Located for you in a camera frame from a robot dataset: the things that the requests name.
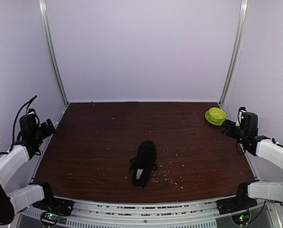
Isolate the front aluminium rail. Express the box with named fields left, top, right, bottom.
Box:
left=12, top=187, right=282, bottom=228

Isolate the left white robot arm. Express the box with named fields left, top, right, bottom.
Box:
left=0, top=108, right=58, bottom=226

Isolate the left aluminium frame post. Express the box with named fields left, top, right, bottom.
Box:
left=39, top=0, right=69, bottom=106

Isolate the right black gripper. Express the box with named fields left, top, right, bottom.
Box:
left=220, top=119, right=246, bottom=143

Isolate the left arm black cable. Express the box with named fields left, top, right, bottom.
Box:
left=0, top=95, right=41, bottom=169

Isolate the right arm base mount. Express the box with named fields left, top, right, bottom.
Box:
left=216, top=197, right=257, bottom=226

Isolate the green bowl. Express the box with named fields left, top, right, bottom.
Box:
left=205, top=107, right=226, bottom=126

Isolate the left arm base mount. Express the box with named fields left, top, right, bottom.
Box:
left=32, top=197, right=74, bottom=227

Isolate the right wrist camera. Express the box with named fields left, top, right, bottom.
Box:
left=235, top=106, right=247, bottom=127

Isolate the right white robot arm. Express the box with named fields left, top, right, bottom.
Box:
left=221, top=107, right=283, bottom=210

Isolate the black sneaker shoe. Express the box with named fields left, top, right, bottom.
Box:
left=129, top=140, right=157, bottom=189

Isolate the right aluminium frame post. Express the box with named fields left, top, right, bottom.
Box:
left=219, top=0, right=249, bottom=108

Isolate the aluminium frame post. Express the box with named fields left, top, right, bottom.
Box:
left=219, top=0, right=249, bottom=108
left=39, top=0, right=69, bottom=106

